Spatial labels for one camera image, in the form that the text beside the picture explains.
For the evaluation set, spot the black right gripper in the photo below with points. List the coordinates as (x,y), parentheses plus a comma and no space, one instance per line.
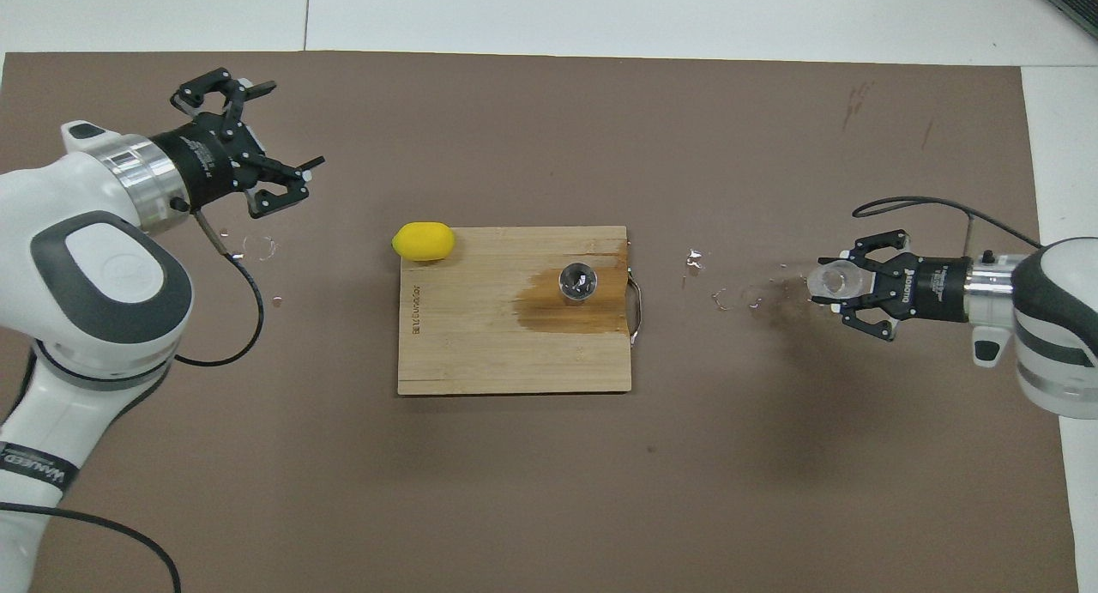
(935,290)

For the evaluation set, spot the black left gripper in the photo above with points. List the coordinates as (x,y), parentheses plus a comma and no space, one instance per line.
(206,164)

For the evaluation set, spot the clear plastic cup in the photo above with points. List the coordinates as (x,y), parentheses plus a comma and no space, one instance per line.
(834,282)

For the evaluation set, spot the steel double jigger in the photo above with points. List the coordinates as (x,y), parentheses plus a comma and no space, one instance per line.
(577,282)

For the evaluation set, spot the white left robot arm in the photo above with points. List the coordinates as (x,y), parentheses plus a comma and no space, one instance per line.
(94,301)

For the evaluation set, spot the yellow lemon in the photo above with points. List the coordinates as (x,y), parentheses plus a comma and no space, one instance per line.
(423,241)

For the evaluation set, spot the bamboo cutting board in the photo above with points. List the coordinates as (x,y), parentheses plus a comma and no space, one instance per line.
(480,344)

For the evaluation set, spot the brown table mat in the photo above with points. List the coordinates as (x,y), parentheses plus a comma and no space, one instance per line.
(515,490)

